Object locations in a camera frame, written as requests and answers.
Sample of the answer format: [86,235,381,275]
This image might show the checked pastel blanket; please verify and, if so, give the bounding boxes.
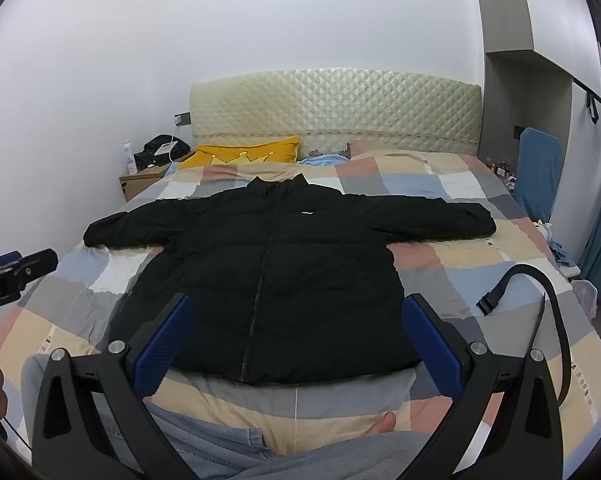
[0,149,601,461]

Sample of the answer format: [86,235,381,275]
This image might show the blue chair cover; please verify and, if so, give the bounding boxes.
[511,127,564,224]

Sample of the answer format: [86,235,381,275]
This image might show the black strap with buckle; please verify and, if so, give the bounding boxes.
[475,263,572,407]

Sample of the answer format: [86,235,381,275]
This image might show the light blue cloth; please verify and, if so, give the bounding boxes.
[299,154,348,167]

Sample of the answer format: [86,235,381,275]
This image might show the cream quilted headboard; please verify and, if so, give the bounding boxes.
[189,69,482,162]

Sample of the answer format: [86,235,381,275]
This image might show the pale blue crumpled clothes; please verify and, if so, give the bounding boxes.
[534,219,581,277]

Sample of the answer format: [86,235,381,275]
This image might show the yellow pillow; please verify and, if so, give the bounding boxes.
[179,135,301,170]

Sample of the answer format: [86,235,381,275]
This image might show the wooden nightstand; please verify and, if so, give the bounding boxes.
[119,157,181,203]

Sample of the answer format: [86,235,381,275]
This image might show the black bag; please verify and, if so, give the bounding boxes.
[133,134,191,171]

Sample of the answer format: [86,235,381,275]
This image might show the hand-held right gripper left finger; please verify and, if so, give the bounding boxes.
[33,294,196,480]

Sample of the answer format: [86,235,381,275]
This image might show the grey and white wardrobe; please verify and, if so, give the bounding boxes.
[470,0,601,121]

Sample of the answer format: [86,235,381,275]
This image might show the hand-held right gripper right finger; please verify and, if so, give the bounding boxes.
[401,294,572,480]

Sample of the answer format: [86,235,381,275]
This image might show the black puffer jacket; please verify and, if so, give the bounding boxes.
[83,173,497,387]

